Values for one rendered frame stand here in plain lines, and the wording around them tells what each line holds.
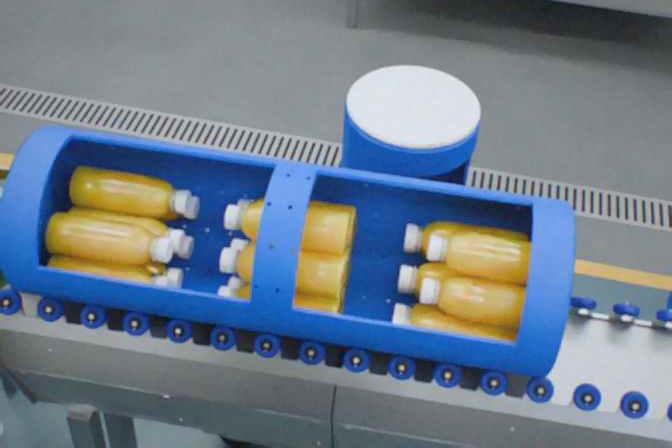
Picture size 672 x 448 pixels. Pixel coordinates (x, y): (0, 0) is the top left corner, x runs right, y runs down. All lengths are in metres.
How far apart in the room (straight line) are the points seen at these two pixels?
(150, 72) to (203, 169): 2.22
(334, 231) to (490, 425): 0.43
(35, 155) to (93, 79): 2.32
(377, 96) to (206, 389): 0.71
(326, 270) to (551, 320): 0.35
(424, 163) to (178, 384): 0.65
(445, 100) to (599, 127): 1.85
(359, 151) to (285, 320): 0.57
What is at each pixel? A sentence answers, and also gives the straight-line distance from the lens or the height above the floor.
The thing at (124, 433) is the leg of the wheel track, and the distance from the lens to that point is 2.20.
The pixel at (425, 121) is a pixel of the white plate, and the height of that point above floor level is 1.04.
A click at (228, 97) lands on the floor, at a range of 3.69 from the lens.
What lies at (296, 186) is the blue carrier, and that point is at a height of 1.23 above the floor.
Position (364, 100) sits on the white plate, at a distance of 1.95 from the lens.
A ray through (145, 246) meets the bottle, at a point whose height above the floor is 1.12.
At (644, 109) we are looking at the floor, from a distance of 3.94.
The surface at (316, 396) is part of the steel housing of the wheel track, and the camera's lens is 1.61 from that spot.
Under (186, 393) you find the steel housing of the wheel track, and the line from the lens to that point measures 1.67.
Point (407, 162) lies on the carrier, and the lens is 1.87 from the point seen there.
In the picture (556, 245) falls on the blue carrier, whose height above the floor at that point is 1.23.
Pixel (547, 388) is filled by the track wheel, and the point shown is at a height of 0.97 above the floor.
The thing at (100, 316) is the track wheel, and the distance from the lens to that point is 1.63.
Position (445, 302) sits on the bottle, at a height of 1.11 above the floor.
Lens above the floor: 2.19
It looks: 42 degrees down
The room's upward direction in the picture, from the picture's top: 4 degrees clockwise
